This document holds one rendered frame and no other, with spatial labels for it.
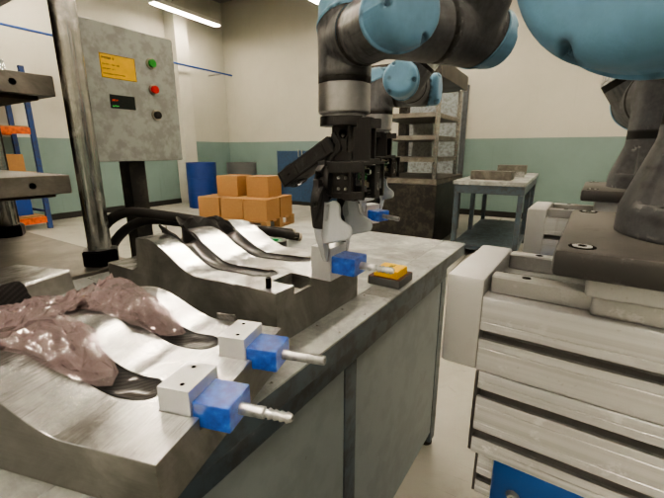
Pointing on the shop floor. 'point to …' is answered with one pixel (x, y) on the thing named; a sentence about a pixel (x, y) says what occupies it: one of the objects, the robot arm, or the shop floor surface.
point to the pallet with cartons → (249, 200)
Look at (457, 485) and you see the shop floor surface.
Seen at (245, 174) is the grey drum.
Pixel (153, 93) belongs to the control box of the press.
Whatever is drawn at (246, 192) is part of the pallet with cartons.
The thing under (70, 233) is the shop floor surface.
